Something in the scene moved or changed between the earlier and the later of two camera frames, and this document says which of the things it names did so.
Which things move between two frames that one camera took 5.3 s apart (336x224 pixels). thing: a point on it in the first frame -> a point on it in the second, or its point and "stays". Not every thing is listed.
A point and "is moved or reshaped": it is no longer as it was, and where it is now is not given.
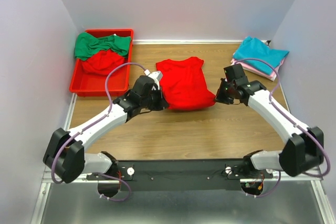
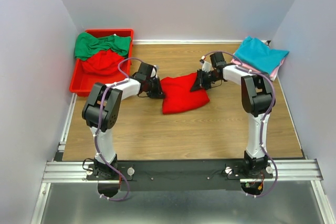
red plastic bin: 83,83 stays
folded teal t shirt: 252,48 stays
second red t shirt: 103,63 stays
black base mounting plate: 180,174 stays
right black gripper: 221,95 -> 202,80
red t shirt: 184,84 is moved or reshaped
